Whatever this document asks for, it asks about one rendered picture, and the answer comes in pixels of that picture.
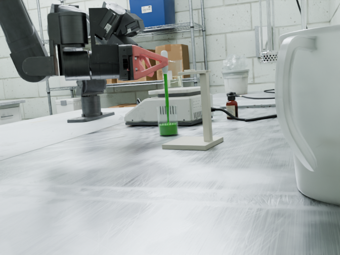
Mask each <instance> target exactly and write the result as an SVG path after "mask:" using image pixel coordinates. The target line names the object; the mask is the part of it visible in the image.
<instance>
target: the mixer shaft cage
mask: <svg viewBox="0 0 340 255"><path fill-rule="evenodd" d="M266 7H267V32H268V51H266V52H265V53H264V51H263V29H262V5H261V0H259V8H260V33H261V52H260V53H259V56H260V58H261V62H260V63H271V62H277V57H278V52H277V50H276V40H275V14H274V0H272V19H273V46H274V50H272V28H271V2H270V0H266Z"/></svg>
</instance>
